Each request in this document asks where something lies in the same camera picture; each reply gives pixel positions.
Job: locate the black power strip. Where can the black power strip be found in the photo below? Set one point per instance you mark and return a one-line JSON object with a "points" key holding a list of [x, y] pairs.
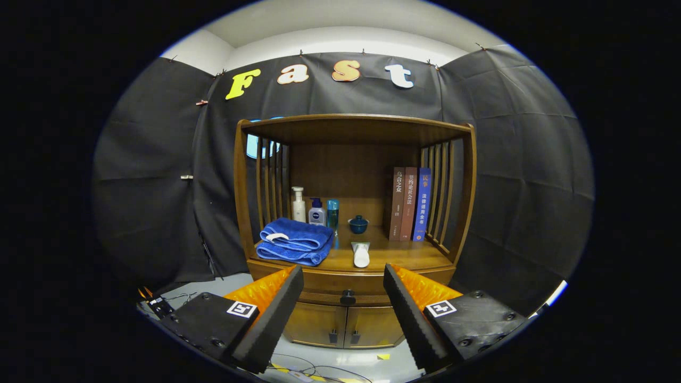
{"points": [[159, 307]]}

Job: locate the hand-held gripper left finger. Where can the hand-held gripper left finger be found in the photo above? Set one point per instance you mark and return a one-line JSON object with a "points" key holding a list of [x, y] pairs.
{"points": [[274, 319]]}

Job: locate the wooden drawer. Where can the wooden drawer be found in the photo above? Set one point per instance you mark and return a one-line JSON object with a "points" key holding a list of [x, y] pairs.
{"points": [[367, 284]]}

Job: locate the wooden countertop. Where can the wooden countertop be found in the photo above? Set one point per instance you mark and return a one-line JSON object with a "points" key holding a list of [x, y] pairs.
{"points": [[404, 255]]}

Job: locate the wooden cabinet door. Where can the wooden cabinet door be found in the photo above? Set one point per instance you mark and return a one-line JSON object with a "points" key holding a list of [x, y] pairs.
{"points": [[375, 327], [314, 324]]}

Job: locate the reddish brown book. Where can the reddish brown book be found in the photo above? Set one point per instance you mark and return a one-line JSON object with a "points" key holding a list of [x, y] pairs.
{"points": [[409, 205]]}

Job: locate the white bottle with blue cap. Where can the white bottle with blue cap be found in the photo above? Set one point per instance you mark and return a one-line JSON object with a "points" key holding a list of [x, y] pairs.
{"points": [[317, 215]]}

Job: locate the blue folded towel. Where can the blue folded towel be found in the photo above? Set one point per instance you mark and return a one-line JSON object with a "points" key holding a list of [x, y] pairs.
{"points": [[292, 239]]}

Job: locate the wooden cabinet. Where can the wooden cabinet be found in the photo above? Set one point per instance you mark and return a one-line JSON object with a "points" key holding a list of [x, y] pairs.
{"points": [[351, 130]]}

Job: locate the teal transparent bottle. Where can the teal transparent bottle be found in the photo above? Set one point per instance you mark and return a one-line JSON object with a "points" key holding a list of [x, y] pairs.
{"points": [[333, 215]]}

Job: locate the dark brown book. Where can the dark brown book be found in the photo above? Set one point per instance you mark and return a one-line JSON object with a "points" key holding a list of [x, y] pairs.
{"points": [[397, 205]]}

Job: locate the white tube with green band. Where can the white tube with green band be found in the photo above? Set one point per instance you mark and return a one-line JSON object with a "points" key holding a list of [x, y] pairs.
{"points": [[361, 256]]}

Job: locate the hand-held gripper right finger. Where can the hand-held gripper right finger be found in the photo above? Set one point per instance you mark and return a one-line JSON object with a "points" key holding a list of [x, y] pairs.
{"points": [[409, 319]]}

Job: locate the blue lidded tea cup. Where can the blue lidded tea cup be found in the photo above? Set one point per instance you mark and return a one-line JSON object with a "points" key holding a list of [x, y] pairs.
{"points": [[358, 225]]}

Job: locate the blue book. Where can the blue book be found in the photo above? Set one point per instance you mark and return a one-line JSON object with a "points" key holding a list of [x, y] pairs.
{"points": [[423, 205]]}

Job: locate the white pump bottle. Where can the white pump bottle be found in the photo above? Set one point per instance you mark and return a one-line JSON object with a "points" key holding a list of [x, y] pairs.
{"points": [[298, 210]]}

